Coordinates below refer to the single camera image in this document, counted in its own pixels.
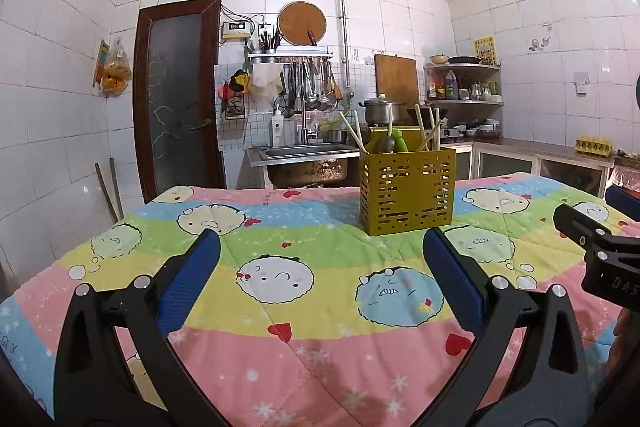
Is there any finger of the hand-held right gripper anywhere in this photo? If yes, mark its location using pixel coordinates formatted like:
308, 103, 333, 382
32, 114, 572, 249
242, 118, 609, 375
605, 186, 640, 220
553, 204, 611, 253

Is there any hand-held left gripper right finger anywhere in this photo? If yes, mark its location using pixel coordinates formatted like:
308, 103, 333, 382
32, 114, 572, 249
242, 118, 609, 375
417, 227, 588, 427

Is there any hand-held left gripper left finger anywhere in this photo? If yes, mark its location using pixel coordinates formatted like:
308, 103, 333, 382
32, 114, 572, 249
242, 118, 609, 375
52, 228, 223, 427

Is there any yellow perforated utensil holder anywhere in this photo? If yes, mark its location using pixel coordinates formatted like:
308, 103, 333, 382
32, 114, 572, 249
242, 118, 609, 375
359, 127, 457, 237

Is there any yellow egg carton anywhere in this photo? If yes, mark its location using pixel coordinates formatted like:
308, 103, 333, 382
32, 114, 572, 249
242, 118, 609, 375
575, 137, 613, 155

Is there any kitchen counter cabinet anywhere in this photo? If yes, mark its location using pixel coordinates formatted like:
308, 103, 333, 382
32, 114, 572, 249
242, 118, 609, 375
452, 138, 616, 198

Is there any wooden stick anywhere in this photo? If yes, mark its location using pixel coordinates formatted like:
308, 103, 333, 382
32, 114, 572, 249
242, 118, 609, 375
95, 163, 118, 225
109, 158, 125, 220

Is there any colourful cartoon printed blanket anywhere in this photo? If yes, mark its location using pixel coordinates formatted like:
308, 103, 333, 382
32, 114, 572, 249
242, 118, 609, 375
0, 172, 640, 427

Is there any stainless steel sink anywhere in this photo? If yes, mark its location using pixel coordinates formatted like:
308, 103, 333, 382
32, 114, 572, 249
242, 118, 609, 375
246, 143, 362, 188

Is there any metal corner shelf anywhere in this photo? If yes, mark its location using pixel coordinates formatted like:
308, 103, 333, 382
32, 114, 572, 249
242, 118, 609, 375
423, 63, 504, 108

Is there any black wok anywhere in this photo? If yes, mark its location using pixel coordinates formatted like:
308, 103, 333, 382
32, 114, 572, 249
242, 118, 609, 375
406, 106, 436, 125

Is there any brown door with frosted glass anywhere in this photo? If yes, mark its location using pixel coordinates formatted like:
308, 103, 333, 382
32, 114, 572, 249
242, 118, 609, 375
132, 0, 226, 204

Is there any white soap bottle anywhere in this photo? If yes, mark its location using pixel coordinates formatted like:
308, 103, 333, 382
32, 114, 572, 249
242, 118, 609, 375
270, 104, 284, 148

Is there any stainless steel pot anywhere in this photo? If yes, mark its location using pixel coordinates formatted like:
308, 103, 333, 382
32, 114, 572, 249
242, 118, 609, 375
361, 94, 406, 125

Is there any metal faucet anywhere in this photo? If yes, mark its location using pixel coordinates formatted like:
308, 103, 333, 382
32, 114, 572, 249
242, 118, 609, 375
299, 99, 318, 145

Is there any rectangular wooden cutting board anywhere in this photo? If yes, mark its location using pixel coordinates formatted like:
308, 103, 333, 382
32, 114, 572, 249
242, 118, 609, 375
374, 53, 419, 108

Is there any plastic bag of oranges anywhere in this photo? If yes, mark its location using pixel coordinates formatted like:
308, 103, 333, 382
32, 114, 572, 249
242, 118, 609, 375
100, 38, 133, 98

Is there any white hanging plastic bag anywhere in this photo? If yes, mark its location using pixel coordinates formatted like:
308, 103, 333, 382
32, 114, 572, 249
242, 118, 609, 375
251, 63, 282, 88

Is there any row of hanging ladles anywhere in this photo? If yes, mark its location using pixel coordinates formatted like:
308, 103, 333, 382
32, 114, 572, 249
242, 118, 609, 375
277, 59, 346, 115

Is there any white controller box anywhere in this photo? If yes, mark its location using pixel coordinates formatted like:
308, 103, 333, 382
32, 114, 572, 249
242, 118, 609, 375
221, 21, 255, 40

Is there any round wooden cutting board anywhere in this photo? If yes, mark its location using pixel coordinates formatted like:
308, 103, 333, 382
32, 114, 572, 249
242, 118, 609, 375
277, 2, 328, 46

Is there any vertical metal pipe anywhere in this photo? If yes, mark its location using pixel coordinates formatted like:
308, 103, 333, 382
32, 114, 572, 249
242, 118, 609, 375
334, 0, 351, 95

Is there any yellow wall poster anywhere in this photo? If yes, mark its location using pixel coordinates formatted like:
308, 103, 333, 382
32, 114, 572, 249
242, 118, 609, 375
473, 36, 497, 66

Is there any metal wall rack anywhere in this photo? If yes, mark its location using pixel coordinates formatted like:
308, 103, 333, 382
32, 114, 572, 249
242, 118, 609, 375
247, 49, 334, 64

